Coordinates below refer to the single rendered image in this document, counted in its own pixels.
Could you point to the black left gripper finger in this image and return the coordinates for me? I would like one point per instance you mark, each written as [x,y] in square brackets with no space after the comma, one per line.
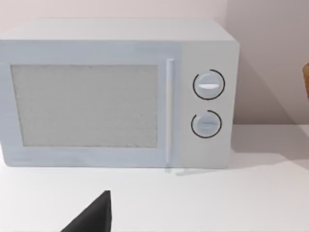
[96,215]

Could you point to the pale microwave door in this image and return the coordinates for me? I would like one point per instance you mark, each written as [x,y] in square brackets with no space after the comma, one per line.
[84,104]

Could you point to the small pale microwave knob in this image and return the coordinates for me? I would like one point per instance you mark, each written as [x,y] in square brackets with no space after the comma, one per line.
[206,124]

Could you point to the large pale microwave knob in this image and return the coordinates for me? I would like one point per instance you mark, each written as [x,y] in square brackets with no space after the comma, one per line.
[208,84]

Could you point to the pale microwave oven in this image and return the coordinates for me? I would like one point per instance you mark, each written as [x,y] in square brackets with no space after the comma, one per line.
[205,48]

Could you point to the brown wooden object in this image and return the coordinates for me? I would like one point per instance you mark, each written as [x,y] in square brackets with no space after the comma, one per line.
[306,79]

